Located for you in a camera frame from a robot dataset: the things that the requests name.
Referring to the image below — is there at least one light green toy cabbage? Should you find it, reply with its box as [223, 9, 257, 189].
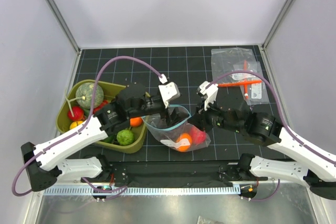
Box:
[117, 129, 134, 146]

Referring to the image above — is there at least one yellow toy fruit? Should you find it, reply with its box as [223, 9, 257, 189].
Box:
[69, 120, 83, 130]

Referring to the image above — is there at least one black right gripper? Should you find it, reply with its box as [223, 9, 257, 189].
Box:
[188, 97, 243, 134]

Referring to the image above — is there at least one black grid mat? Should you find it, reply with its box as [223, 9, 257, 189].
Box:
[72, 46, 285, 162]

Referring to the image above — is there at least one perforated metal rail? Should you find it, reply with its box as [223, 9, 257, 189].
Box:
[44, 184, 240, 197]

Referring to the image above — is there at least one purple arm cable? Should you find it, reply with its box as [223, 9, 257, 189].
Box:
[11, 56, 169, 199]
[207, 70, 336, 202]

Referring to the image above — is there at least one red toy radish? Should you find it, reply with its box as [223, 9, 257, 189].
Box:
[66, 98, 84, 122]

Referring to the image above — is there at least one olive green plastic bin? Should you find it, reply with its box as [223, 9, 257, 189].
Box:
[56, 80, 147, 154]

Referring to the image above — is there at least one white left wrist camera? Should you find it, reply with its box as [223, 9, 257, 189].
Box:
[158, 74, 181, 109]

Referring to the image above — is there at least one orange toy tangerine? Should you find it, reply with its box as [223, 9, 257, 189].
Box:
[176, 133, 192, 152]
[130, 117, 143, 127]

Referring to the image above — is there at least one red toy strawberry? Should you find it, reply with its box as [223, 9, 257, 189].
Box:
[93, 100, 109, 113]

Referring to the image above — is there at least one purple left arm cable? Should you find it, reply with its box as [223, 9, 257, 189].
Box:
[11, 56, 169, 199]

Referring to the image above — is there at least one clear zip top bag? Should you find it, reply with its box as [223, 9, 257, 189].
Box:
[142, 114, 211, 152]

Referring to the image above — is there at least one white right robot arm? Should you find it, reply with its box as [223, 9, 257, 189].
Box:
[188, 103, 335, 200]

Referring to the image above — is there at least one clear bag with orange tool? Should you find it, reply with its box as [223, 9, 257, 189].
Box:
[211, 47, 269, 106]

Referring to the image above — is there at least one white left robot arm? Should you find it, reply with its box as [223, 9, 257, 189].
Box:
[20, 82, 186, 192]

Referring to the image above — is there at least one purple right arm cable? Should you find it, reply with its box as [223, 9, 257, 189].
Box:
[207, 70, 336, 202]

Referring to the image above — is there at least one red toy apple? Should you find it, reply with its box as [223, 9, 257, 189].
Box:
[189, 126, 206, 145]

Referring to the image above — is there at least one green toy melon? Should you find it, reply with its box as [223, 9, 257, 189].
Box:
[76, 82, 104, 109]

